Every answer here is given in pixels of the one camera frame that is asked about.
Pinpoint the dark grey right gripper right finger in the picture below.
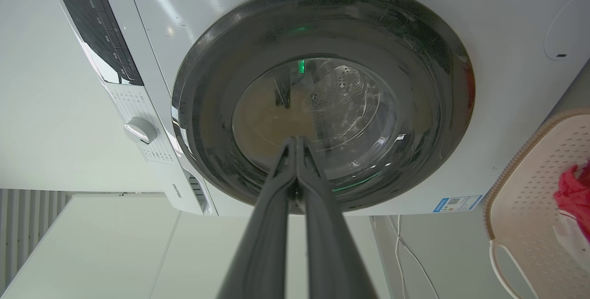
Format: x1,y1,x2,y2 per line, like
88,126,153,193
295,136,379,299

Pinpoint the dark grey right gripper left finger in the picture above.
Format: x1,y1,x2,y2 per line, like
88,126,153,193
217,137,297,299

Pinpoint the beige perforated laundry basket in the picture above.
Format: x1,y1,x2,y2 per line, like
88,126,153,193
483,108,590,299

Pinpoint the blue white energy label sticker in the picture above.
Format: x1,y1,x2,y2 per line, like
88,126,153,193
432,195,483,213

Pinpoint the round dark glass washer door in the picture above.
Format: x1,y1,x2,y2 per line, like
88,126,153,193
171,0,476,213

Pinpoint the silver washer control knob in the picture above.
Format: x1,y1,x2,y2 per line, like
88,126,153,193
123,117,158,145

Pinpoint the white front-load washing machine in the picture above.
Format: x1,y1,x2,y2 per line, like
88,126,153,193
42,0,590,217

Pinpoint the grey slatted radiator panel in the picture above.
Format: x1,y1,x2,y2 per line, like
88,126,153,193
0,188,71,290

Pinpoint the white garment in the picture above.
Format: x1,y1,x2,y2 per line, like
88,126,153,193
552,214,590,272

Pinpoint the red garment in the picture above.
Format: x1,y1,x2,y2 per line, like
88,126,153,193
553,161,590,240

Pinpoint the white power cable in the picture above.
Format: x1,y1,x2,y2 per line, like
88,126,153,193
386,215,440,299

